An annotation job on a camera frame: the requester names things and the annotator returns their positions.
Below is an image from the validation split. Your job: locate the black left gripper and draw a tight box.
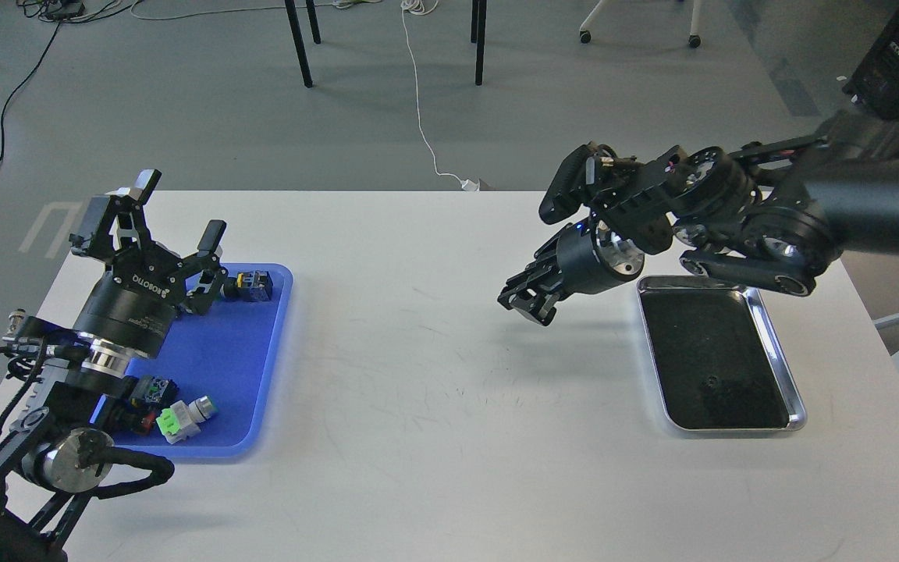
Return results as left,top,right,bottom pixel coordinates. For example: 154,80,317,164
69,169,227,358

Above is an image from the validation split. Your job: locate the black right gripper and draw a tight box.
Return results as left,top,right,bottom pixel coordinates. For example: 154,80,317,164
497,222,645,326

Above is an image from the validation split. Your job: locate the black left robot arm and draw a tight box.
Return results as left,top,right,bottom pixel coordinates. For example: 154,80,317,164
0,169,227,561

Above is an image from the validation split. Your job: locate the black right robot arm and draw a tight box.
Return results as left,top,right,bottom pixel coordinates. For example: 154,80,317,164
497,112,899,326

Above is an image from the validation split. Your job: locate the black green industrial part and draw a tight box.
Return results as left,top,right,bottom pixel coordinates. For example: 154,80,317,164
128,376,179,413

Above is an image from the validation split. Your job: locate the red button part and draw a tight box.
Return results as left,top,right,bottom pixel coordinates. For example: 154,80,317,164
130,412,157,436

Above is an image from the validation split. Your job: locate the green white connector part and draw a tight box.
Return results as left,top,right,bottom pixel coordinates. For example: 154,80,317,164
155,396,220,445

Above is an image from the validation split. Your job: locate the blue plastic tray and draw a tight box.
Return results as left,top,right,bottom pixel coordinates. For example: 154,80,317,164
114,263,293,462

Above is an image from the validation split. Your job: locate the silver metal tray black mat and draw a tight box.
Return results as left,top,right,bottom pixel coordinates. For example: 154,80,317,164
636,276,807,436

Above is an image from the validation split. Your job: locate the black table leg left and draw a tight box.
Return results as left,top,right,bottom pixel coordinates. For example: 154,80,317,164
284,0,322,89

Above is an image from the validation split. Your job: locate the black table leg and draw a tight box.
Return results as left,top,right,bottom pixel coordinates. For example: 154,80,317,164
284,0,322,89
470,0,488,87

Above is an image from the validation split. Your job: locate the black table leg right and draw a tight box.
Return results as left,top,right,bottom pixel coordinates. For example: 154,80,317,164
470,0,488,87

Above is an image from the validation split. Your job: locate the white office chair base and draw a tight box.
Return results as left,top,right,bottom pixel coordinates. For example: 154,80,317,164
577,1,705,49

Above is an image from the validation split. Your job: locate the blue black switch part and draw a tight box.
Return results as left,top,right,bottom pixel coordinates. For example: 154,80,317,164
222,270,274,303

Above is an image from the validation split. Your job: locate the white floor cable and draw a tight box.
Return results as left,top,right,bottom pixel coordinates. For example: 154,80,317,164
401,0,480,192

